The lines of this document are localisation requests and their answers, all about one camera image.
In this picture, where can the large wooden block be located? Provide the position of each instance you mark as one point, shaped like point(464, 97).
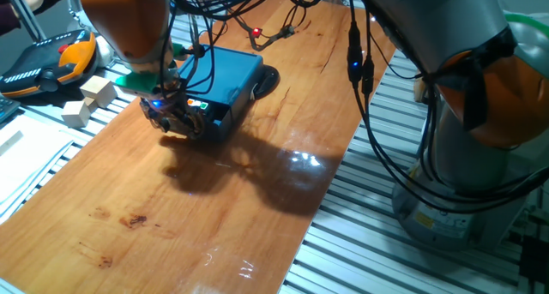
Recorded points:
point(98, 90)

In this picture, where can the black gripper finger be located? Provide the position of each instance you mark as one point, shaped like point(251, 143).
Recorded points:
point(197, 126)
point(176, 129)

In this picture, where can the slanted grey metal bar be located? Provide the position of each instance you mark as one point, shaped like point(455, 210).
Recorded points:
point(28, 19)

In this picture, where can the blue-grey sliding drawer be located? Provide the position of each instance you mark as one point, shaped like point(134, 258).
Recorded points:
point(214, 131)

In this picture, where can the medium wooden block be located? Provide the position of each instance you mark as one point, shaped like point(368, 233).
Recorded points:
point(75, 114)

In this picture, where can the flat wooden strip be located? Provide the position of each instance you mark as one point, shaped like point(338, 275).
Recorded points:
point(10, 143)

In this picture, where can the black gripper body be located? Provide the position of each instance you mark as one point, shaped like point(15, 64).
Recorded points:
point(167, 112)

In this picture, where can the glossy wooden board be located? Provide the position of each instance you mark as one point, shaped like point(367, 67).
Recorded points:
point(128, 251)

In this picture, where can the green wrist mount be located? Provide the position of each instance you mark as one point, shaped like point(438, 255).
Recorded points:
point(139, 82)

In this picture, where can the black and orange teach pendant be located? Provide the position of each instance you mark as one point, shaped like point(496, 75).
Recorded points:
point(47, 67)

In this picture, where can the black oval plastic base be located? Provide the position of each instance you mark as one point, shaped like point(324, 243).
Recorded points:
point(267, 82)

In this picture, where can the small wooden block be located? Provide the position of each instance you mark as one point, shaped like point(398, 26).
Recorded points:
point(91, 103)

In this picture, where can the white paper stack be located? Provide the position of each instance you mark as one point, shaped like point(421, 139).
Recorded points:
point(30, 165)

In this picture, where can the forearm in dark sleeve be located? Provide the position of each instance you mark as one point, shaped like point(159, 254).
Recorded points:
point(8, 24)

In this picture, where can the blue-grey drawer case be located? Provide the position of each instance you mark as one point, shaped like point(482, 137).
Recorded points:
point(236, 75)

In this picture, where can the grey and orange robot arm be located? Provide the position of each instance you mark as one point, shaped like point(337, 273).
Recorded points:
point(429, 24)

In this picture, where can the black keyboard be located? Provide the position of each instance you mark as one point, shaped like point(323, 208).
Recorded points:
point(7, 109)

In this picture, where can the white Rubik's cube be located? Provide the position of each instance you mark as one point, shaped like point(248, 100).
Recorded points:
point(198, 104)

